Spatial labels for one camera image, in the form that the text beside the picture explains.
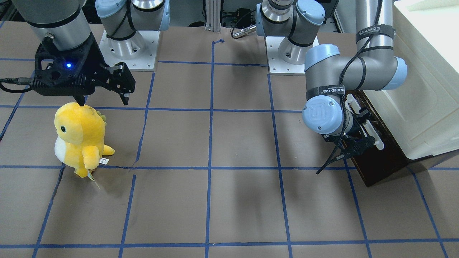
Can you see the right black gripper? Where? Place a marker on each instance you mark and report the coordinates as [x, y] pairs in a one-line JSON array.
[[96, 54]]

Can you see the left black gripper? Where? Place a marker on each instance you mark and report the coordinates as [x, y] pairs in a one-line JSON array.
[[353, 128]]

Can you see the dark brown wooden drawer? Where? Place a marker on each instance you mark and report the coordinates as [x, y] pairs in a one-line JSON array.
[[384, 160]]

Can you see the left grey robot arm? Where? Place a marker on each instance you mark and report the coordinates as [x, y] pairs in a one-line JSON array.
[[329, 75]]

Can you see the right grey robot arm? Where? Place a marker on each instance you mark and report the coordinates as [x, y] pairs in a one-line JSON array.
[[65, 22]]

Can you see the yellow plush dinosaur toy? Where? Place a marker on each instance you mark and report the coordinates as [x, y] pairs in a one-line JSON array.
[[80, 141]]

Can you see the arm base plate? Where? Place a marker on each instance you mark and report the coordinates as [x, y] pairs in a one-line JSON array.
[[138, 52], [285, 58]]

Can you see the aluminium frame post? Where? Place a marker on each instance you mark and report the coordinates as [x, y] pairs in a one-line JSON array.
[[213, 15]]

